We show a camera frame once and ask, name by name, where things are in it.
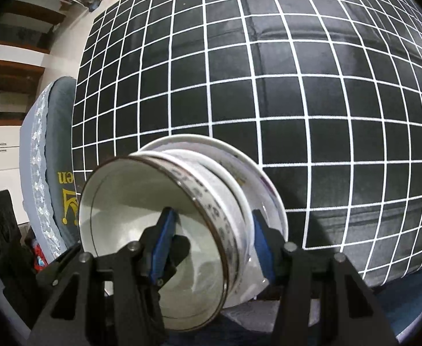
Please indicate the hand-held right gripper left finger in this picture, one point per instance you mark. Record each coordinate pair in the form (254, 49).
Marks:
(164, 245)

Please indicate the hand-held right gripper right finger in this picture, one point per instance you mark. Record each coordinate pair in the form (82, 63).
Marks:
(261, 248)

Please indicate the large patterned bowl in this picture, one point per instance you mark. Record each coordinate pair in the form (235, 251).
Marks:
(124, 194)

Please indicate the white floral print plate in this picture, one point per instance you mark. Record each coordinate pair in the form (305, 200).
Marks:
(265, 191)

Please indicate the black chair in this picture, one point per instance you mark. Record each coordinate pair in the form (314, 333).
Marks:
(2, 230)

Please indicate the black white checkered tablecloth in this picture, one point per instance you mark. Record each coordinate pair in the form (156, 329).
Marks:
(304, 97)

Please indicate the plain white plate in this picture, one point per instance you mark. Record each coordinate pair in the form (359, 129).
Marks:
(229, 183)

